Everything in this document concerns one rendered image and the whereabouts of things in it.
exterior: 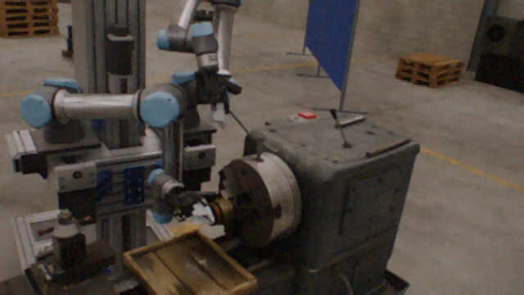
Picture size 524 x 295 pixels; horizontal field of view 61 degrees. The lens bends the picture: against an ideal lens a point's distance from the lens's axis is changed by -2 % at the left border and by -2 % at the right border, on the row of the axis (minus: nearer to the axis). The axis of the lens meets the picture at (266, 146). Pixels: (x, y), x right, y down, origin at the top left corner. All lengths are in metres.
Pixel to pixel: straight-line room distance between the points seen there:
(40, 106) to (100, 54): 0.43
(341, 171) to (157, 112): 0.63
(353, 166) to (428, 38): 10.88
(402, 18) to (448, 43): 1.46
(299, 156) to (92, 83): 0.92
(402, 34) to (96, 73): 11.22
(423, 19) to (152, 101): 11.24
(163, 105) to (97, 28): 0.58
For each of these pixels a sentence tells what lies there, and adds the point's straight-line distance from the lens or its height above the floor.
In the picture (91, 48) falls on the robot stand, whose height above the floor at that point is 1.47.
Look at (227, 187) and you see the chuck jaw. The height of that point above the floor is 1.14.
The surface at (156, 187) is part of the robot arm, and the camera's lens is 1.64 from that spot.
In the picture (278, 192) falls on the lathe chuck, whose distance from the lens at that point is 1.46.
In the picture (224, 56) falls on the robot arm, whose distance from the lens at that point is 1.93.
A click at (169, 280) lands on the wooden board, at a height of 0.89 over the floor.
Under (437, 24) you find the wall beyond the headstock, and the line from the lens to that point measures 12.25.
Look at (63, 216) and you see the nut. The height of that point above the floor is 1.17.
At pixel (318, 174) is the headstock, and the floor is 1.22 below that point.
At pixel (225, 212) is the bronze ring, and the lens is 1.48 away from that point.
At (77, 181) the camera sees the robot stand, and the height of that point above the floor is 1.06.
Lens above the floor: 1.86
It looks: 22 degrees down
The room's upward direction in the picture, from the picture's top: 6 degrees clockwise
